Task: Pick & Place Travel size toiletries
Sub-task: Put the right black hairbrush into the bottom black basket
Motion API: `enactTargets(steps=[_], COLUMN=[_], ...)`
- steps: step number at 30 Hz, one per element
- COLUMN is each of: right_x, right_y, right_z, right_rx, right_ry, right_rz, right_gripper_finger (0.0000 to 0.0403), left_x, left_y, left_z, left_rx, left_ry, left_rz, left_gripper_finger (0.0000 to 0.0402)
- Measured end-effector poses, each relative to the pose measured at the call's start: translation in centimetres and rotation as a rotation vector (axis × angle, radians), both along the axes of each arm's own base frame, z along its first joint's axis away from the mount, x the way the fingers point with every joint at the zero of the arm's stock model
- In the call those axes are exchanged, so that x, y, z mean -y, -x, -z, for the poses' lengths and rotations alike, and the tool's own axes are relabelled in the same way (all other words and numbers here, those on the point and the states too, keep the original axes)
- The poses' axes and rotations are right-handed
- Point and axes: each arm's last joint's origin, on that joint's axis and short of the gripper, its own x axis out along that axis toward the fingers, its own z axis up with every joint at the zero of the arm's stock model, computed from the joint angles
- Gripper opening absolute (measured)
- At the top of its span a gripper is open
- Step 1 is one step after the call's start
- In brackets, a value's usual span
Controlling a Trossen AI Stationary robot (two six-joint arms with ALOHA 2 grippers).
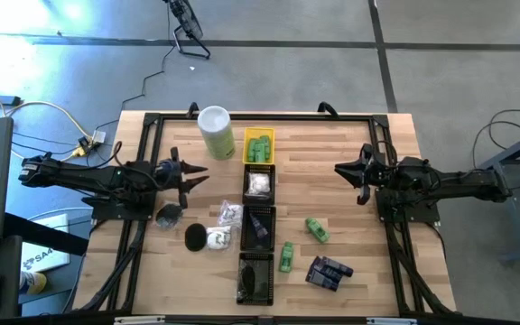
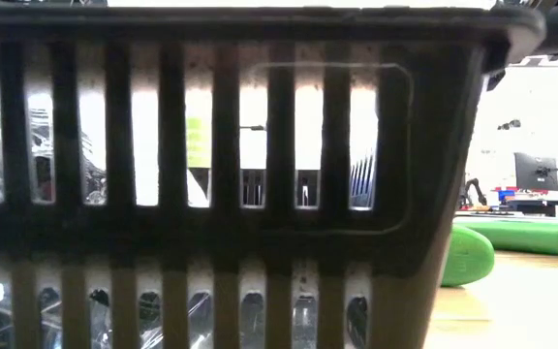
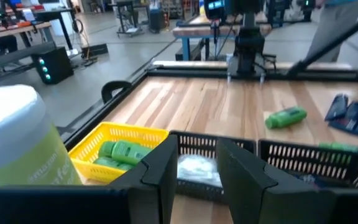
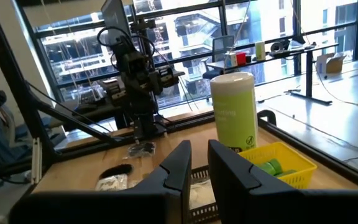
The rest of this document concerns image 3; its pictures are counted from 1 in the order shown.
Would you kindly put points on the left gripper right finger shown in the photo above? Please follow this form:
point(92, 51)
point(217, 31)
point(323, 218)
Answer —
point(259, 202)

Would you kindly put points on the yellow plastic basket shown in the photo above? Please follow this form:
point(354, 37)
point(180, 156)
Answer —
point(82, 161)

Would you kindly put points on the black plastic basket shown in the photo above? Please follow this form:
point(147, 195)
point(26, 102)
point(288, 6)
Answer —
point(197, 193)
point(287, 175)

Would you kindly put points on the wooden workbench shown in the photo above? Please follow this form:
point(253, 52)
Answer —
point(11, 29)

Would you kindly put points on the clear bag of cotton swabs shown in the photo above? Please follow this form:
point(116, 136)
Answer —
point(197, 169)

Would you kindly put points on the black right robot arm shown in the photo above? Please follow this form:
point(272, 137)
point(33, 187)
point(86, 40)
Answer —
point(249, 46)

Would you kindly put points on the black computer tower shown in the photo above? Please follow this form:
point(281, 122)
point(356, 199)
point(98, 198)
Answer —
point(57, 65)

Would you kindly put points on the blue metal frame table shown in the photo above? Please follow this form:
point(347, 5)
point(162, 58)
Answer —
point(194, 31)

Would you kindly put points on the metal utility cart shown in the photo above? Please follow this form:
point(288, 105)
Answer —
point(129, 18)

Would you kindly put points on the green white wipes canister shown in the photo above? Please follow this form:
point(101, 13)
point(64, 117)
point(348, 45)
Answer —
point(17, 140)

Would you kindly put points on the person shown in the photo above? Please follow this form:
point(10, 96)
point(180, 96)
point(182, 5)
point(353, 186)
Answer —
point(331, 28)

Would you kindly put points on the black aluminium table frame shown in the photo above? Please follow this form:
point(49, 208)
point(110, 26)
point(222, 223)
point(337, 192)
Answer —
point(197, 73)

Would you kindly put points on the black bin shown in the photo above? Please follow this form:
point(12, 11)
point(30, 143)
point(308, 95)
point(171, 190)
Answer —
point(158, 20)

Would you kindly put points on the black metal table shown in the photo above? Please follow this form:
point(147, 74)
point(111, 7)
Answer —
point(54, 14)

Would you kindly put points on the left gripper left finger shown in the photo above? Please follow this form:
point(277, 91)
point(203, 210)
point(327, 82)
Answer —
point(141, 202)

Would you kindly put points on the green Pert shampoo bottle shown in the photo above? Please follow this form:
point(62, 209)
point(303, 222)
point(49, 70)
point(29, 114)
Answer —
point(286, 117)
point(337, 146)
point(110, 162)
point(129, 152)

